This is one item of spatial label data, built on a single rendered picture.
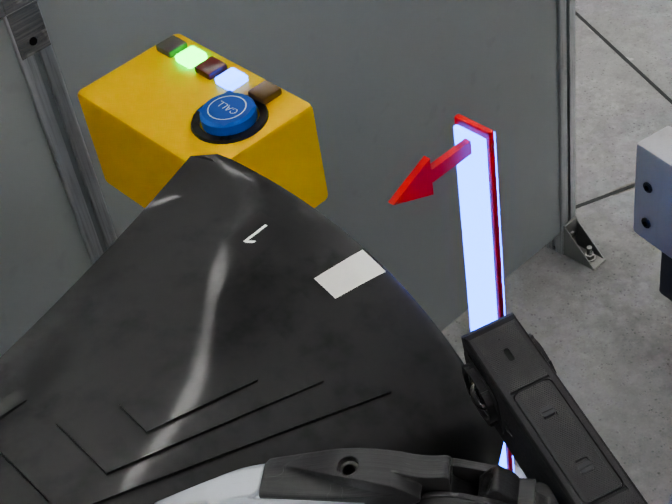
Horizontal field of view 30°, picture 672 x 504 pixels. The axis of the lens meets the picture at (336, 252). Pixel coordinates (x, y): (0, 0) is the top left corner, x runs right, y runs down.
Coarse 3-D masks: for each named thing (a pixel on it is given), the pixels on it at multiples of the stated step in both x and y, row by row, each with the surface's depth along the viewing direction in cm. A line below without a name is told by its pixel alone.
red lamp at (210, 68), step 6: (204, 60) 93; (210, 60) 93; (216, 60) 93; (198, 66) 93; (204, 66) 92; (210, 66) 92; (216, 66) 92; (222, 66) 92; (198, 72) 93; (204, 72) 92; (210, 72) 92; (216, 72) 92; (222, 72) 93; (210, 78) 92
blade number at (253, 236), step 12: (264, 216) 63; (240, 228) 62; (252, 228) 62; (264, 228) 62; (276, 228) 62; (228, 240) 62; (240, 240) 62; (252, 240) 62; (264, 240) 62; (276, 240) 62; (240, 252) 61; (252, 252) 61
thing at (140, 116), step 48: (96, 96) 93; (144, 96) 92; (192, 96) 91; (288, 96) 89; (96, 144) 96; (144, 144) 89; (192, 144) 87; (240, 144) 86; (288, 144) 88; (144, 192) 94
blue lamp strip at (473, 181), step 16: (464, 128) 65; (480, 144) 65; (464, 160) 66; (480, 160) 65; (464, 176) 67; (480, 176) 66; (464, 192) 68; (480, 192) 67; (464, 208) 69; (480, 208) 68; (464, 224) 70; (480, 224) 69; (464, 240) 71; (480, 240) 70; (464, 256) 72; (480, 256) 71; (480, 272) 71; (480, 288) 72; (480, 304) 73; (496, 304) 73; (480, 320) 74
